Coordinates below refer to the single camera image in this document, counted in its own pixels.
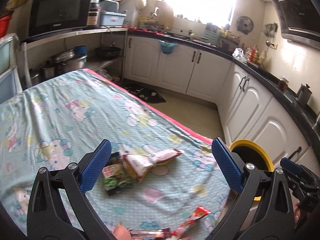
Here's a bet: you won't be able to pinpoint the yellow rimmed black trash bin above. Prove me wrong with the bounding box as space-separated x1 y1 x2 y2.
228 139 275 202

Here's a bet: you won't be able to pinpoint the black kitchen countertop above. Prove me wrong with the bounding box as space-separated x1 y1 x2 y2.
128 28 319 146

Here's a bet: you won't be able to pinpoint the white kitchen cabinets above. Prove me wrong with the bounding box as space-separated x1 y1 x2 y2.
124 35 319 170

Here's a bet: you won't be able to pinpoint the second operator hand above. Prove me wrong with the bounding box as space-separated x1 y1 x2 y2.
294 201 301 224

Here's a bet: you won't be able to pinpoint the operator hand under gripper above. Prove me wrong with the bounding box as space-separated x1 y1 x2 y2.
112 222 132 240

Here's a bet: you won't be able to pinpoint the green snack packet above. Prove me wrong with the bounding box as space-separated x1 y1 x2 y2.
102 152 133 196

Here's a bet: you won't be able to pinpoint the pink yellow snack packet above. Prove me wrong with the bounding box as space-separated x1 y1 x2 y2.
122 148 184 182

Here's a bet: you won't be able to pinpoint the red foil snack wrapper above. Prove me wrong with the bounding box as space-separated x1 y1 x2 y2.
171 205 212 238

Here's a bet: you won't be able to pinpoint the Hello Kitty patterned tablecloth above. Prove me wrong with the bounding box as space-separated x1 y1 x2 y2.
1 70 229 239

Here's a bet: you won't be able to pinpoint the grey metal pitcher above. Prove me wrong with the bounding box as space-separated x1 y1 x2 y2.
297 83 312 107

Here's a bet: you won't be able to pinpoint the brown glass jar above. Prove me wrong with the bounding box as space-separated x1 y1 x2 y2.
278 76 289 92

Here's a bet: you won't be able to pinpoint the small colourful snack wrapper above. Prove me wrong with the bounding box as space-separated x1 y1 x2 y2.
129 228 171 239

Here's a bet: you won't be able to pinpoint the black floor mat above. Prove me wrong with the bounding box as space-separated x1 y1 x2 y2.
122 83 166 103

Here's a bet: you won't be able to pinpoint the metal shelf rack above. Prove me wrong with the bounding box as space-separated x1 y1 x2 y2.
19 27 130 88

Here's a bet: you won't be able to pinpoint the red condiment bottles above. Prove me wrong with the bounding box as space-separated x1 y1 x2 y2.
245 45 259 63

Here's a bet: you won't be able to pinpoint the stainless steel pot stack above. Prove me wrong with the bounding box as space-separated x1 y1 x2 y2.
40 49 87 80

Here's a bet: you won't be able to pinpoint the black wok pan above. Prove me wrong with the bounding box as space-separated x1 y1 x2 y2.
95 46 121 59

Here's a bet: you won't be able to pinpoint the plastic drawer cabinet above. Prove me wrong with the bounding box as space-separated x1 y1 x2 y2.
0 33 23 103

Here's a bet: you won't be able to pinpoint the blue hanging sink basket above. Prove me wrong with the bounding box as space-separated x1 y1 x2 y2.
159 40 177 55

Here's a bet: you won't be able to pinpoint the blue plastic storage box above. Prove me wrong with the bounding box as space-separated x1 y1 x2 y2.
99 10 126 27

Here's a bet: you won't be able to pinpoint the wooden cutting board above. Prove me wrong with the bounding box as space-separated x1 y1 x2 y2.
156 1 174 30

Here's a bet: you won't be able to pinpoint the black range hood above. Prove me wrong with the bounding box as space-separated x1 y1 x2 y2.
270 0 319 49

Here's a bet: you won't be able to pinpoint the black microwave oven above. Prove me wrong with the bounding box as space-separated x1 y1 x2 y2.
28 0 91 37

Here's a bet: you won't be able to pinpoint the red plastic basin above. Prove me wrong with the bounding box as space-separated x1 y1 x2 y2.
0 15 12 38

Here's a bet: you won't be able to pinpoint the wall ventilation fan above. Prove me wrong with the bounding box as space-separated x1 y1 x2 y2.
236 16 254 35

